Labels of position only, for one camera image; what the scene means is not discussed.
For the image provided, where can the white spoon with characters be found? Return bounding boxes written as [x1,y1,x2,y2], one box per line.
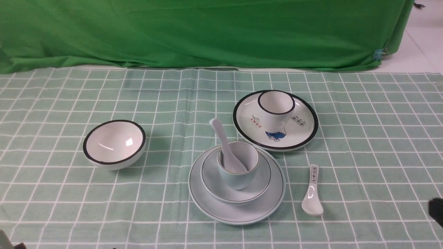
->
[301,164,323,216]

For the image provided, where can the pale blue shallow bowl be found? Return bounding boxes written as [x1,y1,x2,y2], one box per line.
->
[201,148,272,205]

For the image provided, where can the pale blue large plate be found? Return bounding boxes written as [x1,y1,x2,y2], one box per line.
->
[188,145,286,225]

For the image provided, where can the black-rimmed white bowl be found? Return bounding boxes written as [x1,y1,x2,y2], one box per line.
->
[83,120,146,170]

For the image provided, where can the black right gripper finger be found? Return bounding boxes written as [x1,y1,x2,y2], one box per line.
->
[428,197,443,228]

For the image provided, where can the green checkered tablecloth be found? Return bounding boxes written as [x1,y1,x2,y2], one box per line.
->
[0,67,443,249]

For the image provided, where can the pale blue ceramic spoon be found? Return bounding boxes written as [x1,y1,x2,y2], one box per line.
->
[209,118,247,174]

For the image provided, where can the black-rimmed white cup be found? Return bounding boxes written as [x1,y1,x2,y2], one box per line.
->
[257,90,296,133]

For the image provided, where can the blue binder clip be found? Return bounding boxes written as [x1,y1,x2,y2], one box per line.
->
[372,49,385,61]

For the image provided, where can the pale blue cup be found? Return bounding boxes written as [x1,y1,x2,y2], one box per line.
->
[217,141,260,190]

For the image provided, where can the green backdrop cloth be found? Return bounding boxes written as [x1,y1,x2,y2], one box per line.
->
[0,0,414,74]

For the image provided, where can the black-rimmed cartoon plate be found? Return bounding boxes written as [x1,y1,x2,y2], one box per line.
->
[233,90,319,152]

